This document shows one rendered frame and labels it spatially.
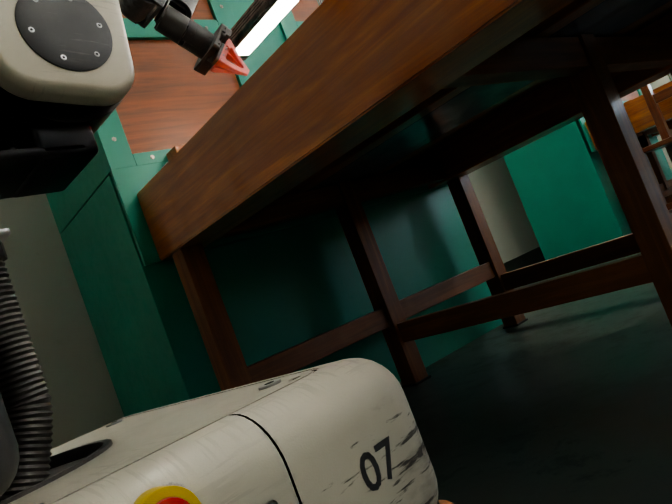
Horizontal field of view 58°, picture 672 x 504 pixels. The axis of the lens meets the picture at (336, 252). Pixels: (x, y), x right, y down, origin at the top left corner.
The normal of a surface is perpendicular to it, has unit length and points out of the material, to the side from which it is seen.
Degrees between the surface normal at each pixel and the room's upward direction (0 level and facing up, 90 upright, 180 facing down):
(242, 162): 90
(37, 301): 90
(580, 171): 90
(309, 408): 51
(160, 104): 90
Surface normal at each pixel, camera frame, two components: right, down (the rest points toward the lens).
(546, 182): -0.68, 0.21
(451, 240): 0.59, -0.28
